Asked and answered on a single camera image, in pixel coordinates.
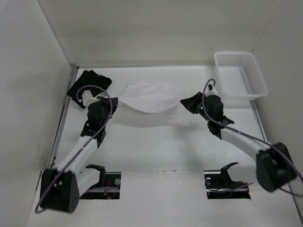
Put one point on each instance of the left metal table rail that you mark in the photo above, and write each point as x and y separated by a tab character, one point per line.
63	115

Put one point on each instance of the white plastic basket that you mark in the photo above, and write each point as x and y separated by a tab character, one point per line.
239	76

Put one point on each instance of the folded black tank top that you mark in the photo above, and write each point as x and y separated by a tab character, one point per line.
91	81

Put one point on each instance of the metal table rail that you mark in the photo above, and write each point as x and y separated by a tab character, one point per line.
63	115
258	120

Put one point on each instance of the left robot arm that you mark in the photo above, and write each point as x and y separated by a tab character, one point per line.
63	185

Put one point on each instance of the white tank top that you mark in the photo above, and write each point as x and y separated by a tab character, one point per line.
151	98

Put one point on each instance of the right metal table rail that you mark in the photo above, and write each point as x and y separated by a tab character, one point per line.
258	120

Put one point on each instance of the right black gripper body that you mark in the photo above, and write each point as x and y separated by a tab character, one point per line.
204	100

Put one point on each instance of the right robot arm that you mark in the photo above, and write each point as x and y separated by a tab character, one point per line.
274	167

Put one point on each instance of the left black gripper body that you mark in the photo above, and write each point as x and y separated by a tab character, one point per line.
106	107

